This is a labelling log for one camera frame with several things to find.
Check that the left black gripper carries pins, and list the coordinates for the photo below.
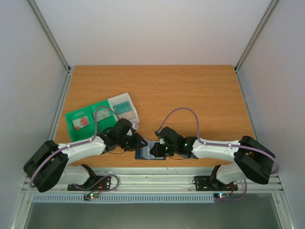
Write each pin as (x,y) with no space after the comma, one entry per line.
(137,143)

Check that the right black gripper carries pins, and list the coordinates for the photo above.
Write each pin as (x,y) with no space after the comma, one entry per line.
(159,148)

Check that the dark blue card holder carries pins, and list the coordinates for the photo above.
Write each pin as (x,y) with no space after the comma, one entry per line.
(144,153)

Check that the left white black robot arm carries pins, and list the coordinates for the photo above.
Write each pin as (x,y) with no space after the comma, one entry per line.
(49,164)

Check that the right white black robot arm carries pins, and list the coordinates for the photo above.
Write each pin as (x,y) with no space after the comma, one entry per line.
(248,159)

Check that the teal card in white tray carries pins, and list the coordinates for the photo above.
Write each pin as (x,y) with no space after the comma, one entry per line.
(122,108)

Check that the grey card in tray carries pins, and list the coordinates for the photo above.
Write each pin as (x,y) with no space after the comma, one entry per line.
(102,114)

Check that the red white card in tray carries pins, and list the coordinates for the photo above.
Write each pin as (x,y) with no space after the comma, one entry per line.
(80,123)

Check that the white plastic tray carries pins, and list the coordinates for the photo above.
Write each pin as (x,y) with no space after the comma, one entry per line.
(132,116)

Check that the green plastic tray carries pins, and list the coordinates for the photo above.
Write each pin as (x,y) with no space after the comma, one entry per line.
(89,130)

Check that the left small circuit board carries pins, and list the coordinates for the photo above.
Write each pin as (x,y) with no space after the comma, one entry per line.
(90,197)

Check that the small circuit board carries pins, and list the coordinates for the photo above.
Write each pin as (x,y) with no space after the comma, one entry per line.
(90,197)
(221,195)

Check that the right small circuit board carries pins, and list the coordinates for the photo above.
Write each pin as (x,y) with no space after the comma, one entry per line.
(221,195)

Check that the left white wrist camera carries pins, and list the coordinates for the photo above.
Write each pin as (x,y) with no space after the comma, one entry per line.
(135,126)

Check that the aluminium front rail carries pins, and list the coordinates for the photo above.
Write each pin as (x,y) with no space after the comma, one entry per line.
(161,180)

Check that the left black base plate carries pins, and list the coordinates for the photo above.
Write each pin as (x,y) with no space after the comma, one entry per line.
(92,184)

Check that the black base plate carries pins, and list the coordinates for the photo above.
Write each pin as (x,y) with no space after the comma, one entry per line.
(205,183)
(92,184)

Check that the grey slotted cable duct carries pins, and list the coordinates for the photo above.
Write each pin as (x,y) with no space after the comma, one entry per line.
(124,198)

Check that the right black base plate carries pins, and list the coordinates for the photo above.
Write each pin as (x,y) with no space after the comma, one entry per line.
(205,183)

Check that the left aluminium frame post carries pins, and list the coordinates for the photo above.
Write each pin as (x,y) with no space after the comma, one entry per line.
(38,14)

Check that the aluminium frame post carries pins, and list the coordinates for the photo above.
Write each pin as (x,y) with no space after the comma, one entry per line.
(259,28)
(38,14)

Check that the right aluminium frame post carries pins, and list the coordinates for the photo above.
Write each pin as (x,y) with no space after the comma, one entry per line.
(259,28)

